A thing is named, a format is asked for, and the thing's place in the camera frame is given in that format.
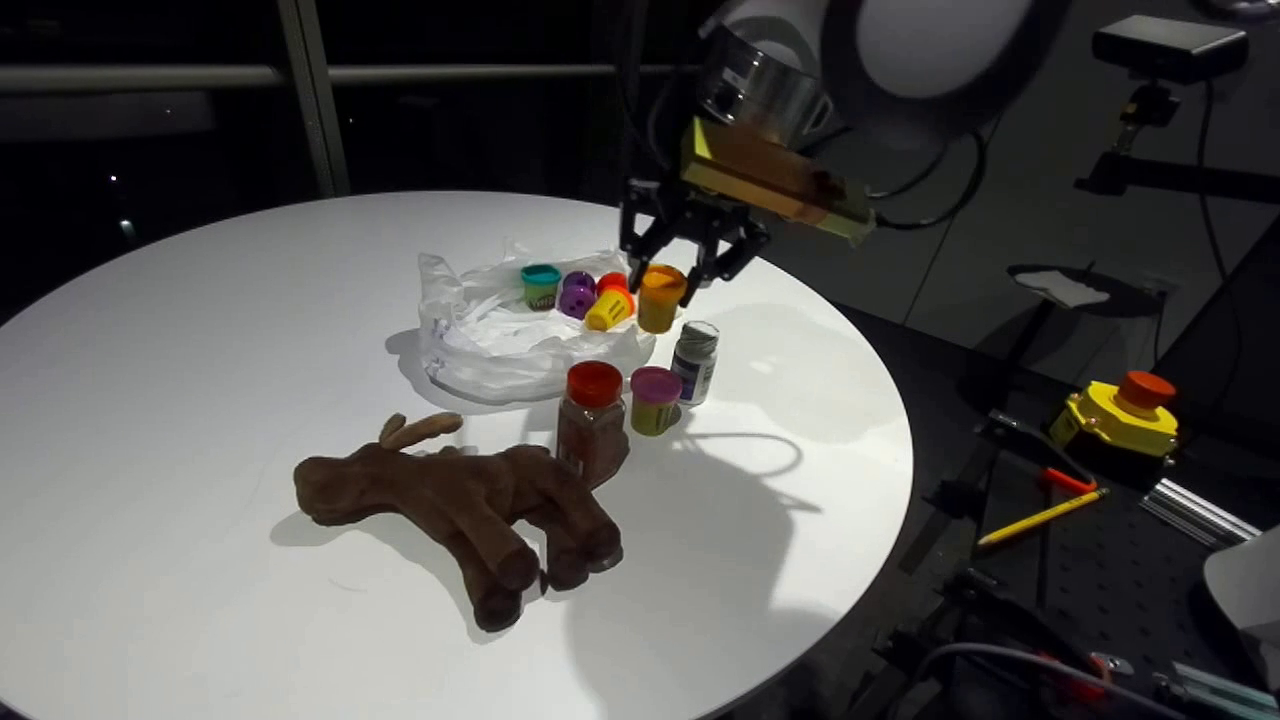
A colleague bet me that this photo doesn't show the red handled tool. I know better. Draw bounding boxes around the red handled tool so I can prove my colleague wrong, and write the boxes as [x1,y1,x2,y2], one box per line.
[1035,462,1100,499]

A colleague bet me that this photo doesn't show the grey flat plate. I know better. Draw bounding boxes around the grey flat plate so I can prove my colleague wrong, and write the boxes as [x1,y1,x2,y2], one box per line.
[1003,260,1120,316]

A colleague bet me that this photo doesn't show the grey bottle with white cap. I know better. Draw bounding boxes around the grey bottle with white cap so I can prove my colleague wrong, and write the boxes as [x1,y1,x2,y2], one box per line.
[666,316,722,402]

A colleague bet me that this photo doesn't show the brown plush moose toy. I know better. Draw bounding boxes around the brown plush moose toy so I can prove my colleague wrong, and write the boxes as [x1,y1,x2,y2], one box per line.
[286,406,627,636]

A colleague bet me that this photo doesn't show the silver aluminium profile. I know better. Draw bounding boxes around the silver aluminium profile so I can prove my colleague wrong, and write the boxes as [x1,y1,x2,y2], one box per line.
[1142,470,1263,542]

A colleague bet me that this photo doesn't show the grey vertical window post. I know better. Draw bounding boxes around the grey vertical window post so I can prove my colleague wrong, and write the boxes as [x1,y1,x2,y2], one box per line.
[273,0,357,198]

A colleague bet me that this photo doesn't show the yellow tub with magenta lid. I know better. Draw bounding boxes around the yellow tub with magenta lid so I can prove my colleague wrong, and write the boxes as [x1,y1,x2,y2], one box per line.
[625,362,689,439]

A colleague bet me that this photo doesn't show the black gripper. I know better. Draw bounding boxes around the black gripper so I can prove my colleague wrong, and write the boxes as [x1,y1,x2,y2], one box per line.
[615,173,772,309]

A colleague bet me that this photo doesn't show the brown jar with red lid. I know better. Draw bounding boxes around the brown jar with red lid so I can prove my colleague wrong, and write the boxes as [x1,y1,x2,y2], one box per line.
[551,355,636,493]

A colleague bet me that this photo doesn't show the black camera on stand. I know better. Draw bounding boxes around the black camera on stand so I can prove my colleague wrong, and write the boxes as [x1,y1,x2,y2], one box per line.
[1070,10,1280,208]

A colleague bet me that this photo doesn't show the yellow pencil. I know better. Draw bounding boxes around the yellow pencil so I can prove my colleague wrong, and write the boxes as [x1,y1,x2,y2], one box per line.
[973,482,1108,551]

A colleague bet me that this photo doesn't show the tub with teal lid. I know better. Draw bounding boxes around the tub with teal lid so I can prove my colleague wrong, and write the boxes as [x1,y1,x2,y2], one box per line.
[515,260,567,316]

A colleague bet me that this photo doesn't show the yellow emergency stop button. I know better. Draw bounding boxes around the yellow emergency stop button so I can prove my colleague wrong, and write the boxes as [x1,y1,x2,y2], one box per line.
[1042,369,1183,462]

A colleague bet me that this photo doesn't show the white plastic bag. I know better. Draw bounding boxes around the white plastic bag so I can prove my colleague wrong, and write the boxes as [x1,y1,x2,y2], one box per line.
[411,244,658,406]

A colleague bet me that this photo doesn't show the grey horizontal railing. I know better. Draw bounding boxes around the grey horizontal railing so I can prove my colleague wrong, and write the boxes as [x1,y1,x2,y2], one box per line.
[0,61,670,94]

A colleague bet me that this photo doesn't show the yellow wrist camera box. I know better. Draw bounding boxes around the yellow wrist camera box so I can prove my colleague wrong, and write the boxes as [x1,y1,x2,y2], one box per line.
[674,112,881,246]

